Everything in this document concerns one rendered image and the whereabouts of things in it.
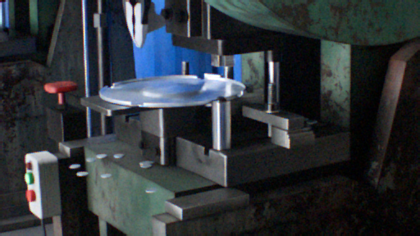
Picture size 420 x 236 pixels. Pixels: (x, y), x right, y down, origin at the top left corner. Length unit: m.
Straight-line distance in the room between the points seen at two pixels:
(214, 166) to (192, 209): 0.13
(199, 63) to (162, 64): 0.40
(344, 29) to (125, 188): 0.61
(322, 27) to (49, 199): 0.82
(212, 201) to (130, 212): 0.27
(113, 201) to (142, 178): 0.16
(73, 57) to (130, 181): 1.62
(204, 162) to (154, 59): 2.77
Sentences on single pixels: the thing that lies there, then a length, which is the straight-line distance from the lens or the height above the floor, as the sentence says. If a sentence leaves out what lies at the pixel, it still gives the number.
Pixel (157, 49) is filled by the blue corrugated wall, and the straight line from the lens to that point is 4.35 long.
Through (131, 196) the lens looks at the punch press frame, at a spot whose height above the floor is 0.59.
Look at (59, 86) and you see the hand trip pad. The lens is 1.95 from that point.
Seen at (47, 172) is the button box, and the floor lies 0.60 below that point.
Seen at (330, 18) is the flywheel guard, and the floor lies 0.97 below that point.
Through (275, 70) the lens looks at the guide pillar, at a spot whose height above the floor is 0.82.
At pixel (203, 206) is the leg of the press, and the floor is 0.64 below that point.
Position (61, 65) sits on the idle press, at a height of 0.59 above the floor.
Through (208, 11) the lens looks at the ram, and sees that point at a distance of 1.66.
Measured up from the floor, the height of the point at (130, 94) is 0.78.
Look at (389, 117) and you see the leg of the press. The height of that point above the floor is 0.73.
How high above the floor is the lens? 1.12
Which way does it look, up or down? 13 degrees down
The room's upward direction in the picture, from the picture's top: 1 degrees counter-clockwise
